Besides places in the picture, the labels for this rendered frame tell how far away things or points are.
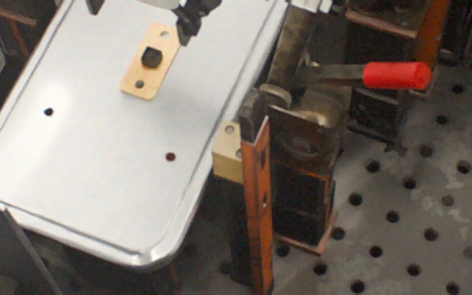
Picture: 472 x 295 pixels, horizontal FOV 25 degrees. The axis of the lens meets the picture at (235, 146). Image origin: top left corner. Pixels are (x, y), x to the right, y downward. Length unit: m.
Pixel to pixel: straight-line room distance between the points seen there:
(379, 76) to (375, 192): 0.44
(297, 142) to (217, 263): 0.31
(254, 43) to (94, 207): 0.23
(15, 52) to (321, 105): 0.47
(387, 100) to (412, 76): 0.39
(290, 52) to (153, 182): 0.20
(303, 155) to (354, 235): 0.28
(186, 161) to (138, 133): 0.06
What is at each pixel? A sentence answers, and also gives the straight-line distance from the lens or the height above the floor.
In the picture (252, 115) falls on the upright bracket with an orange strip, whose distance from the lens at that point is 0.80.
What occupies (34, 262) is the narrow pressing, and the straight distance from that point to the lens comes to 0.81.
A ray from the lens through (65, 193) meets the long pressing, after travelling 1.00.
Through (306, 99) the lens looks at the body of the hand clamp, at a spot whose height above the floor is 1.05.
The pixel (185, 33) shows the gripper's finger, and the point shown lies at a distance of 0.95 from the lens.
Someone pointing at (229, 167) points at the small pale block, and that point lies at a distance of 0.94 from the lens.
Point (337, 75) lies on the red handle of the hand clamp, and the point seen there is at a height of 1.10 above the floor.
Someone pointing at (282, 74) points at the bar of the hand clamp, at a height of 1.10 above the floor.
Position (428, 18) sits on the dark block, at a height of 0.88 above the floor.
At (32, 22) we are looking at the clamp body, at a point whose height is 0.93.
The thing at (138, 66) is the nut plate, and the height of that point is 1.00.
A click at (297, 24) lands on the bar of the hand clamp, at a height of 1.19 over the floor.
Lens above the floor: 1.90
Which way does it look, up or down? 65 degrees down
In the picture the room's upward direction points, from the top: 6 degrees counter-clockwise
